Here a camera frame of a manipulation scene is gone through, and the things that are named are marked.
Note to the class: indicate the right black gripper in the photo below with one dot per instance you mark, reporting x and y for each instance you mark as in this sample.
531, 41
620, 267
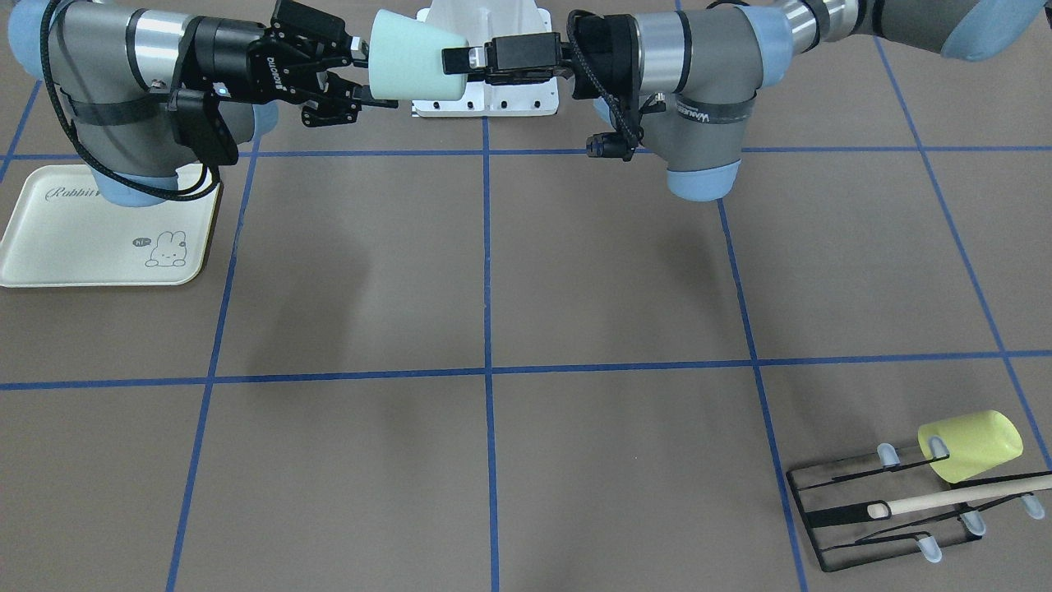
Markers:
233, 55

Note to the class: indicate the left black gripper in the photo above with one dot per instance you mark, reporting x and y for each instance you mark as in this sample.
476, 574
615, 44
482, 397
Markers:
534, 56

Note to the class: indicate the mint green cup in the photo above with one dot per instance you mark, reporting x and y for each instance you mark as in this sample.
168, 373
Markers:
405, 60

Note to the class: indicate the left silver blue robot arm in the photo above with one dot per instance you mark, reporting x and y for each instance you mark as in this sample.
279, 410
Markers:
683, 84

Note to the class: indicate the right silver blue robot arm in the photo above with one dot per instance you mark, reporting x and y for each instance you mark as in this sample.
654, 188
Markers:
158, 102

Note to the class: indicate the cream rabbit tray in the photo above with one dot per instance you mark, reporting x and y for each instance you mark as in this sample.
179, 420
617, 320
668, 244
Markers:
63, 232

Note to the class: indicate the yellow cup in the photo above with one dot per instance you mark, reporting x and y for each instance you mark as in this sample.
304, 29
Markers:
970, 444

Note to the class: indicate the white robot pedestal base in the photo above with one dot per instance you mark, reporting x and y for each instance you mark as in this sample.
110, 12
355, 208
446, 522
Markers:
478, 22

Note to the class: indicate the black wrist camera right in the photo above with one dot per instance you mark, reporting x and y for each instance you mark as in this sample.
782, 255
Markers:
199, 125

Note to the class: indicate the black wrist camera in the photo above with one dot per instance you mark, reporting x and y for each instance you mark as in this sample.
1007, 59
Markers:
611, 145
199, 125

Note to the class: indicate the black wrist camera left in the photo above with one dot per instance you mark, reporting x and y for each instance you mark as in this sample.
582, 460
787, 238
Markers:
611, 145

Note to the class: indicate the black wire cup rack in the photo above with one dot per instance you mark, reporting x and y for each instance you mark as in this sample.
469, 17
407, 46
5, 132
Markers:
890, 503

